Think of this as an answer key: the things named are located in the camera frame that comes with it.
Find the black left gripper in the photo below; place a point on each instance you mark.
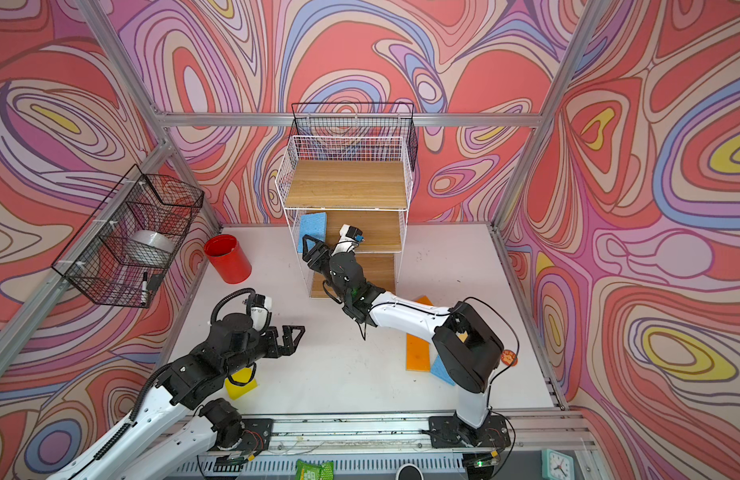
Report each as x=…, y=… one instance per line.
x=288, y=347

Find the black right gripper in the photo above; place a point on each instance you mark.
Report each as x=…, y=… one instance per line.
x=319, y=247

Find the blue sponge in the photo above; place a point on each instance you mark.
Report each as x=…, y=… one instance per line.
x=312, y=225

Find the yellow thick sponge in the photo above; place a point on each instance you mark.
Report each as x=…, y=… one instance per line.
x=241, y=382

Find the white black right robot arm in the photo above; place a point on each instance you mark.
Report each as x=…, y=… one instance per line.
x=470, y=350

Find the blue flat sponge near arm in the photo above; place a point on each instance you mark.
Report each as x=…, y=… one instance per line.
x=439, y=371

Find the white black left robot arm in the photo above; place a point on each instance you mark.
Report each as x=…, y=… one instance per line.
x=177, y=414

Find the orange sponge near shelf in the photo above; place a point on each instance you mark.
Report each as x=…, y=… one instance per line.
x=424, y=300

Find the red plastic cup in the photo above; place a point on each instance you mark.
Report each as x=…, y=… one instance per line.
x=227, y=258

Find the orange flat sponge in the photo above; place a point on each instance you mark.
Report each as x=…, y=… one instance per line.
x=417, y=357

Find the green snack packet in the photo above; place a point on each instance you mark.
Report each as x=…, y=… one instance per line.
x=313, y=471

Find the black marker pen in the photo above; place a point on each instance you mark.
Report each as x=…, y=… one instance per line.
x=144, y=294

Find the small orange round sticker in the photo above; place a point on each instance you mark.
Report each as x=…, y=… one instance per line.
x=509, y=358

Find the teal desk clock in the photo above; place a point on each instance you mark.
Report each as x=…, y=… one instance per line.
x=557, y=465

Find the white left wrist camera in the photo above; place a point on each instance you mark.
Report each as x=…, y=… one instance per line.
x=259, y=309

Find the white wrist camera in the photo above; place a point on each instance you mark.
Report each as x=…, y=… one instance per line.
x=259, y=309
x=349, y=233

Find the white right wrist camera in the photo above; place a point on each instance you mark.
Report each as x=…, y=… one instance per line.
x=349, y=233

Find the white wire wooden shelf rack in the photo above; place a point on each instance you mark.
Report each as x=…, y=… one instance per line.
x=363, y=181

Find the black wire wall basket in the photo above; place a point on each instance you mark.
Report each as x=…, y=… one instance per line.
x=95, y=264

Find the aluminium frame post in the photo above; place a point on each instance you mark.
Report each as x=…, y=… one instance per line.
x=581, y=39

